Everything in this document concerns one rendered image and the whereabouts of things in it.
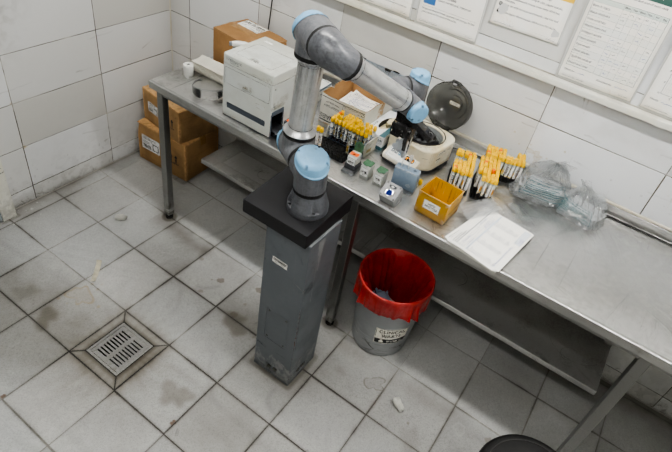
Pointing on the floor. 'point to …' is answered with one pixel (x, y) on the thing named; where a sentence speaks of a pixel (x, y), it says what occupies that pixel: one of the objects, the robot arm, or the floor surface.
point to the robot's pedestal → (292, 301)
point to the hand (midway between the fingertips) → (404, 155)
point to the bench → (543, 250)
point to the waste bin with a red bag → (409, 265)
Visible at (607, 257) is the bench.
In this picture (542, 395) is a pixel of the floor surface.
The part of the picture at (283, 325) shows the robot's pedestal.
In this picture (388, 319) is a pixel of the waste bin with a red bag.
